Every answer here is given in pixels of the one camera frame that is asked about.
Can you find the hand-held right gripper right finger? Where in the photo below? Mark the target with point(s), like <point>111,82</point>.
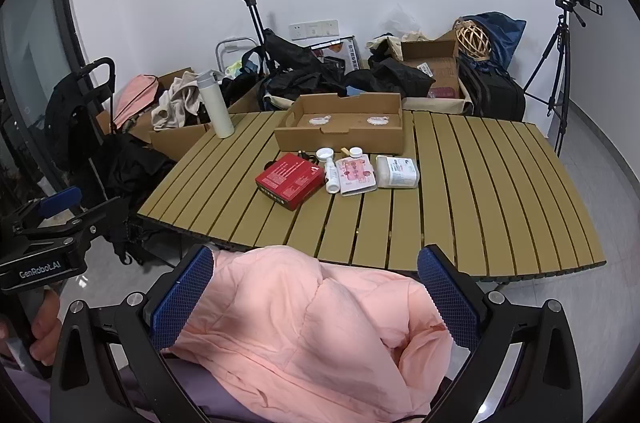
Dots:
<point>447,298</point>

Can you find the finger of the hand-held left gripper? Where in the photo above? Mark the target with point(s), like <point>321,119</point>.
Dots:
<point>95,215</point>
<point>60,199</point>

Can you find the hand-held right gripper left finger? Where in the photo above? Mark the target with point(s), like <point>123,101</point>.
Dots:
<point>182,298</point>

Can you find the clear jar with white label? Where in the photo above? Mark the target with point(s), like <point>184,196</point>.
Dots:
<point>397,173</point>

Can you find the pink printed packet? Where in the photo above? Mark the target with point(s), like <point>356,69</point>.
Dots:
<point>355,175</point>

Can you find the red box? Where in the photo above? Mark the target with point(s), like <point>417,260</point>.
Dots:
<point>287,180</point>

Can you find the small white bottle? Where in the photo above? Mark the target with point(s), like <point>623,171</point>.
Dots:
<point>332,178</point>

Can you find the small white round jar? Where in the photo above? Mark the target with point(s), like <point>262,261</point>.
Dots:
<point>325,154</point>
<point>356,151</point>

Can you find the black charger plug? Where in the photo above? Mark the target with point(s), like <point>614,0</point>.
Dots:
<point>305,156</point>

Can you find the cardboard tray box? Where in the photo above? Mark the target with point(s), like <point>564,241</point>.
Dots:
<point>345,138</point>

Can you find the person's left forearm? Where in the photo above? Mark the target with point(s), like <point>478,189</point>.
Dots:
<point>20,395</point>

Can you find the person's left hand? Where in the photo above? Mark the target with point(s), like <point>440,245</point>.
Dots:
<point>47,323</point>

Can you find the black folding cart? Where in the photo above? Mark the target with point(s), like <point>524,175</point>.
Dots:
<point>75,113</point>

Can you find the person's lavender pants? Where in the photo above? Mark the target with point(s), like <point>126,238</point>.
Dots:
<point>200,393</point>

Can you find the cardboard box with clothes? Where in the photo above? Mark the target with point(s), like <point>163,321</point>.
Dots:
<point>175,143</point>

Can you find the pink backpack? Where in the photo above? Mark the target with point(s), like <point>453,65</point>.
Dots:
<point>132,100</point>

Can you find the pink padded jacket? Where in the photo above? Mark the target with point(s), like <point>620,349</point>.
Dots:
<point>310,328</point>

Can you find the black framed glass door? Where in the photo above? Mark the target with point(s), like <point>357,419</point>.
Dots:
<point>30,68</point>

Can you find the beige clothes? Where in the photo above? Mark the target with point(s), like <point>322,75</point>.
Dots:
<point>175,103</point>

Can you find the white thermos bottle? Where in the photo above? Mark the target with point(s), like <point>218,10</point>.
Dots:
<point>217,108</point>

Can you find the black suitcase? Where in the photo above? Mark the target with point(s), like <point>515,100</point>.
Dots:
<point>495,95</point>

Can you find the small blue item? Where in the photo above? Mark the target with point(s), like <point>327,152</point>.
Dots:
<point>353,92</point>

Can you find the large open cardboard box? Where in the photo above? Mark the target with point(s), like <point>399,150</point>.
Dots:
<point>442,70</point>

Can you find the black jacket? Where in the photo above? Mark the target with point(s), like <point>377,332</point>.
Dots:
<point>395,75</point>

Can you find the black bag pile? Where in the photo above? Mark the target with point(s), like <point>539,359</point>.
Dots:
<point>295,73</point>

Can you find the black tripod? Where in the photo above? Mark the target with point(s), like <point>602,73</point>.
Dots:
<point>560,68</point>

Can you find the beige cloth bag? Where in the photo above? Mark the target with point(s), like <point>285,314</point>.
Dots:
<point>400,45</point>

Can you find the woven bamboo ball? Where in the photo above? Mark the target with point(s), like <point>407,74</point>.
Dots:
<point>472,40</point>

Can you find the printed carton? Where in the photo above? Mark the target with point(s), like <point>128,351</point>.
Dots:
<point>337,53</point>

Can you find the dark blue bag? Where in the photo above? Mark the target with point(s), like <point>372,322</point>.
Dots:
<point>505,33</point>

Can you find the white metal frame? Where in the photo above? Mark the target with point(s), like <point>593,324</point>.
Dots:
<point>227,45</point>

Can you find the white wall outlet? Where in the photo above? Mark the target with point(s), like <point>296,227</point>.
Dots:
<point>312,30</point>

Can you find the black camera on tripod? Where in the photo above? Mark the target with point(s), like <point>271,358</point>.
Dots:
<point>580,5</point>

